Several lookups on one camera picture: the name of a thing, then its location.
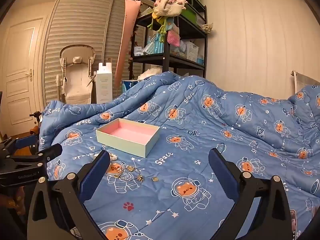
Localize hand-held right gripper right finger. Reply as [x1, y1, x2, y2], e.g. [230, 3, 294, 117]
[208, 148, 300, 240]

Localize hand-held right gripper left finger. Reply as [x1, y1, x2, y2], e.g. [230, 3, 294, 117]
[26, 150, 112, 240]

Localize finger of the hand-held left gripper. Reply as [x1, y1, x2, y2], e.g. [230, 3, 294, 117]
[0, 144, 63, 170]
[0, 135, 40, 157]

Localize gold hoop necklace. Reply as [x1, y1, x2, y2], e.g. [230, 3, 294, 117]
[110, 169, 138, 181]

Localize white pearl bracelet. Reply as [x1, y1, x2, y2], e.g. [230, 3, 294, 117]
[94, 152, 118, 161]

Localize pink lined jewelry box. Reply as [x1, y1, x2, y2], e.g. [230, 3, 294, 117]
[96, 118, 161, 158]

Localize blue printed blanket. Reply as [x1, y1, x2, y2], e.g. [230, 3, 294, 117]
[39, 71, 320, 240]

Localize cream panelled door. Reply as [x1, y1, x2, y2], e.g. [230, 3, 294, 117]
[1, 19, 44, 135]

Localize white baby seat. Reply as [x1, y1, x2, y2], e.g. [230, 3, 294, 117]
[56, 44, 97, 104]

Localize white tall carton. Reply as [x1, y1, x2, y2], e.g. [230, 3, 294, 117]
[96, 62, 112, 104]

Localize blue tissue pack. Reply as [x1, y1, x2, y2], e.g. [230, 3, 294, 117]
[122, 79, 139, 93]

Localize white fluffy cloth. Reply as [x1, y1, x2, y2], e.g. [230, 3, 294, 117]
[138, 66, 163, 79]

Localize white plastic basket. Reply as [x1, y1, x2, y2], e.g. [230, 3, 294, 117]
[184, 41, 199, 63]

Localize black metal shelf rack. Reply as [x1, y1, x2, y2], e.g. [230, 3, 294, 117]
[130, 0, 208, 79]

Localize slatted closet doors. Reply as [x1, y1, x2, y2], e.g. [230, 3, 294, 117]
[44, 0, 146, 105]

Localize long pink paper wrap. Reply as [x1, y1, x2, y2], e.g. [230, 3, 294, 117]
[115, 0, 143, 88]

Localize blue striped bag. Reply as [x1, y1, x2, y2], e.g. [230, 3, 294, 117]
[145, 34, 165, 54]

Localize pink crocheted pouch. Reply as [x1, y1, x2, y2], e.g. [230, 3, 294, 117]
[167, 29, 181, 47]

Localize green crocheted frog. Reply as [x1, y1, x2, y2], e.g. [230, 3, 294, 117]
[147, 14, 173, 43]

